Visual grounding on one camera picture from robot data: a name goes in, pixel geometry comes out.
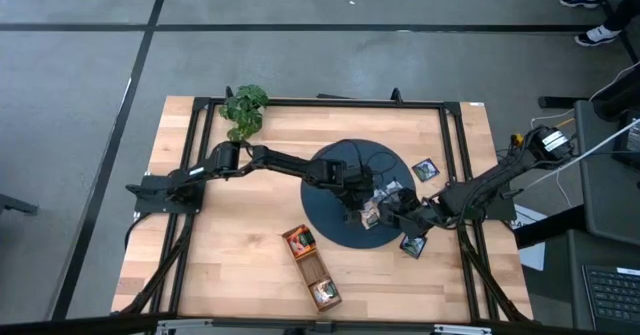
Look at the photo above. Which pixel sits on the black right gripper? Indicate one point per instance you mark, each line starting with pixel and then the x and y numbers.
pixel 422 215

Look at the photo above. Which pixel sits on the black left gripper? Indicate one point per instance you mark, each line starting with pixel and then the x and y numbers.
pixel 361 187

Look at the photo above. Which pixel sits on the round dark blue placemat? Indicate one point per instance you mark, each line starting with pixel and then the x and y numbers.
pixel 325 210

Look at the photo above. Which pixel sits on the orange tea packet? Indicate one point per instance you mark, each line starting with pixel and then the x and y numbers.
pixel 301 241

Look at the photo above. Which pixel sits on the wooden tea organizer box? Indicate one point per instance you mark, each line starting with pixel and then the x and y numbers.
pixel 311 267

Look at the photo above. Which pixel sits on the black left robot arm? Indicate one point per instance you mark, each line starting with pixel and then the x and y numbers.
pixel 285 162

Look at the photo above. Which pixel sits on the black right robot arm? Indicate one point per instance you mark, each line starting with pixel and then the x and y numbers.
pixel 490 180

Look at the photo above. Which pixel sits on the white sticker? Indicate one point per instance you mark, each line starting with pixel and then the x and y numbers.
pixel 477 104

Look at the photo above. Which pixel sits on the white paper sheet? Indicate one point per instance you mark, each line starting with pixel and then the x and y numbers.
pixel 532 255

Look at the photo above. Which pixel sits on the green potted plant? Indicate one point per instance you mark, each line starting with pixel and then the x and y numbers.
pixel 245 110

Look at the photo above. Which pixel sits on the black metal bar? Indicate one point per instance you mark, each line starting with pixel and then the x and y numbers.
pixel 550 226
pixel 560 102

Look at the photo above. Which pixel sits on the grey laptop table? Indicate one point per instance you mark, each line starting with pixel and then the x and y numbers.
pixel 575 285

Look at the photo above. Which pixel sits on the grey side table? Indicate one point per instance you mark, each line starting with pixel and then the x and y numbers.
pixel 605 200

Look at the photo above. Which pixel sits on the black laptop keyboard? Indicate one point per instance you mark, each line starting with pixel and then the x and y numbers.
pixel 615 295

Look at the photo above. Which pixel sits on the person's leg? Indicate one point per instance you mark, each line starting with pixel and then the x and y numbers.
pixel 627 12

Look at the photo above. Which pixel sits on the black floor stand foot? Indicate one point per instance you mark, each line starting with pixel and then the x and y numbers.
pixel 17 206

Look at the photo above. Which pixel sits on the black aluminium table frame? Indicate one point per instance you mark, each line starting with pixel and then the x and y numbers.
pixel 410 104

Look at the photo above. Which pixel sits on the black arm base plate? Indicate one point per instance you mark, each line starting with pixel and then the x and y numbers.
pixel 147 206
pixel 505 212

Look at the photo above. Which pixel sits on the silver aluminium bracket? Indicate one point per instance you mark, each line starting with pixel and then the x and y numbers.
pixel 185 325
pixel 462 330

